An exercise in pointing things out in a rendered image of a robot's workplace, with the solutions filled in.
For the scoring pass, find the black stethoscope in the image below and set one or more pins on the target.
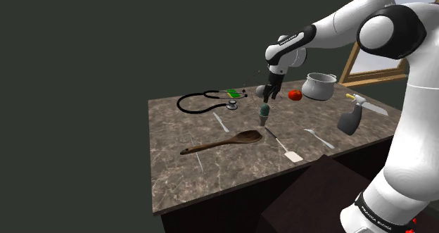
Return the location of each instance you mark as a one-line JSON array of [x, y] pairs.
[[192, 111]]

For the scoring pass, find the thin silver skewer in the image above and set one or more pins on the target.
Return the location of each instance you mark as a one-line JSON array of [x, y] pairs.
[[198, 156]]

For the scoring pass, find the silver table knife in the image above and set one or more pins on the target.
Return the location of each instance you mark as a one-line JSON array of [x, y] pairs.
[[221, 122]]

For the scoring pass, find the silver fork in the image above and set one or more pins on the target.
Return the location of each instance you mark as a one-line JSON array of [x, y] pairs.
[[320, 139]]

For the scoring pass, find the grey round thing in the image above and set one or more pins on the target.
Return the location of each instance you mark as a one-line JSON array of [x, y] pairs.
[[259, 90]]

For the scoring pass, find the wooden framed window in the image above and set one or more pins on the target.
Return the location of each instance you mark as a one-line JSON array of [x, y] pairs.
[[372, 78]]

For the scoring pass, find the white cooking pot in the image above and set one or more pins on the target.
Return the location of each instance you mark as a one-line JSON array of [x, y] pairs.
[[317, 88]]

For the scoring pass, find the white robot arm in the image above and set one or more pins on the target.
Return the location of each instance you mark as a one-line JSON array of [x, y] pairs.
[[415, 129]]

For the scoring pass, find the green and grey cone-shaped thing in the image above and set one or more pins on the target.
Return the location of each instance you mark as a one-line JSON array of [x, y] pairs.
[[263, 114]]

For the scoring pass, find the red tomato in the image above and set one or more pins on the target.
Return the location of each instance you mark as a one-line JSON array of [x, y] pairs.
[[295, 95]]

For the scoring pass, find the grey spray bottle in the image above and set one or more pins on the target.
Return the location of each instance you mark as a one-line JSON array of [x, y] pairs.
[[350, 121]]

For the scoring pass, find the brown wooden spoon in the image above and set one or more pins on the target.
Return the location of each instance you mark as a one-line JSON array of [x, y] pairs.
[[245, 137]]

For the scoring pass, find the dark table with marble top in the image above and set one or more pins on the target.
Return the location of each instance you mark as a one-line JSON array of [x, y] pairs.
[[192, 187]]

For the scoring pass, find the green flat box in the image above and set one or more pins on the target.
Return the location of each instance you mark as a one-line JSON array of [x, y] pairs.
[[234, 93]]

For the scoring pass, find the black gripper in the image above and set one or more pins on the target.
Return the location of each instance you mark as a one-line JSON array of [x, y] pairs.
[[275, 79]]

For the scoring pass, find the dark robot stand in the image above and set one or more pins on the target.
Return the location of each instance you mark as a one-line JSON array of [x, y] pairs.
[[308, 198]]

